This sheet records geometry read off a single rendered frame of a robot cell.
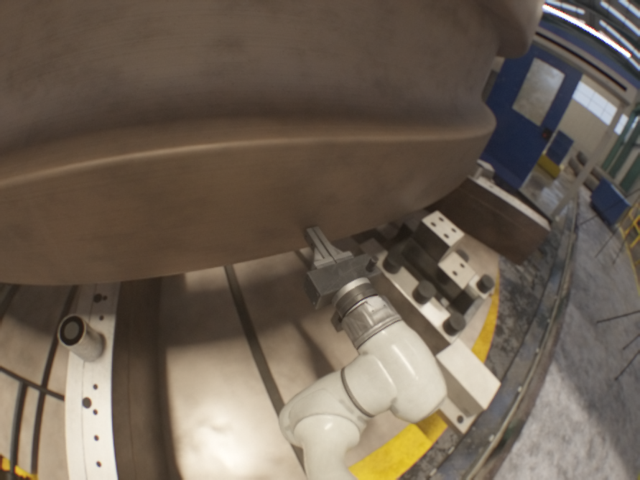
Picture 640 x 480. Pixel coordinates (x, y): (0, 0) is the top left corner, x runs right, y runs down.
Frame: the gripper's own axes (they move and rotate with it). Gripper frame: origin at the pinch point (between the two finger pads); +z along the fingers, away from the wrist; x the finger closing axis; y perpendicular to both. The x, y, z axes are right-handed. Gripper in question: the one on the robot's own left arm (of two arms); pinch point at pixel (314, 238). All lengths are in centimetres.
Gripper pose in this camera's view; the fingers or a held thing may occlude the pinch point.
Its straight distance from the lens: 53.9
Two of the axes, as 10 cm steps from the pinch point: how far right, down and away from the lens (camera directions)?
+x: -8.6, 2.2, -4.6
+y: 2.0, -6.8, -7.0
